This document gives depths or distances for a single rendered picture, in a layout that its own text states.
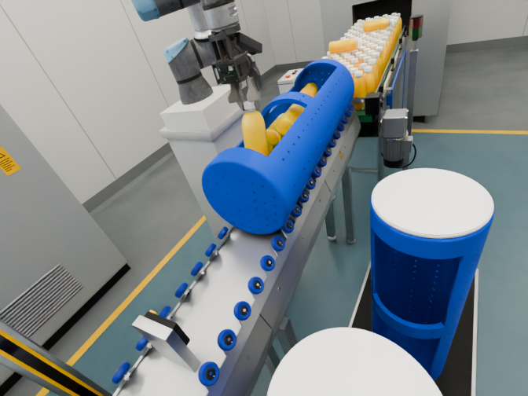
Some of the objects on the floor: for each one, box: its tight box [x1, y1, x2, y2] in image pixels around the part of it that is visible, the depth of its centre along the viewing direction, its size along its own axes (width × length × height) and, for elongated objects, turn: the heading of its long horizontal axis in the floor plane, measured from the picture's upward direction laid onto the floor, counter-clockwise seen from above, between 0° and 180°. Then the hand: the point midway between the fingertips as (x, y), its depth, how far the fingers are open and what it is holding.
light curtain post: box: [0, 320, 113, 396], centre depth 78 cm, size 6×6×170 cm
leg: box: [342, 166, 355, 244], centre depth 184 cm, size 6×6×63 cm
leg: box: [277, 317, 298, 355], centre depth 119 cm, size 6×6×63 cm
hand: (251, 104), depth 81 cm, fingers closed on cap, 4 cm apart
